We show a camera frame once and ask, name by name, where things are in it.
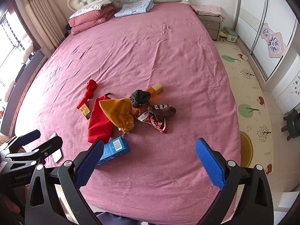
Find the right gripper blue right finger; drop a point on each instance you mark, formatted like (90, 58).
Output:
(210, 163)

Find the white smartphone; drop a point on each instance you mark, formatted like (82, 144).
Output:
(57, 155)

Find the folded red quilt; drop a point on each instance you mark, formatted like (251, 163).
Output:
(91, 19)

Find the folded light blue blanket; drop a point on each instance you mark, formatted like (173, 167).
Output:
(139, 7)

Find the brown printed sock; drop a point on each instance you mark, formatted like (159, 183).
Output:
(161, 111)

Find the yellow snack packet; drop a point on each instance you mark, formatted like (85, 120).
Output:
(85, 112)

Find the beige curtain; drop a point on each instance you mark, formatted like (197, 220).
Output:
(48, 21)

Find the white sliding wardrobe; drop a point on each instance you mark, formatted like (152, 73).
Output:
(266, 27)

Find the orange liquid bottle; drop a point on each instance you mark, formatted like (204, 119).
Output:
(155, 89)

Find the blue cardboard box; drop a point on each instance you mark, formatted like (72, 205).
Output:
(114, 149)

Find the white floral cabinet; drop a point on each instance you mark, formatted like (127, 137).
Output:
(285, 96)

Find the pink floral cloth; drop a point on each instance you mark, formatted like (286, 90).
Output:
(208, 10)

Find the cartoon tree floor mat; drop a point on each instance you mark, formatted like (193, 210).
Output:
(253, 115)

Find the striped white pillow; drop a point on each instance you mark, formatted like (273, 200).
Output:
(96, 5)

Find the small white box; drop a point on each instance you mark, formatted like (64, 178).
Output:
(242, 56)

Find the green round stool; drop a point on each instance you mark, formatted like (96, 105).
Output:
(292, 124)

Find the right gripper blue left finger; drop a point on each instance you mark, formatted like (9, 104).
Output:
(86, 162)

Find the grey nightstand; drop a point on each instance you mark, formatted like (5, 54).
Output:
(212, 24)

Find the red cloth pouch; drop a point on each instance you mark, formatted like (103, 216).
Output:
(100, 127)

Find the pink bed sheet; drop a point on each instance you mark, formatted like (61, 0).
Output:
(161, 179)

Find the person's left hand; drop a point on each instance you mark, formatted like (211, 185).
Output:
(11, 205)

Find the dark grey knit sock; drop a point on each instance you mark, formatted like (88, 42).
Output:
(139, 98)

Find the red snack wrapper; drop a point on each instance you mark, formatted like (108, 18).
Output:
(150, 119)

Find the green storage box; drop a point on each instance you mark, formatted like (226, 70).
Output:
(231, 34)

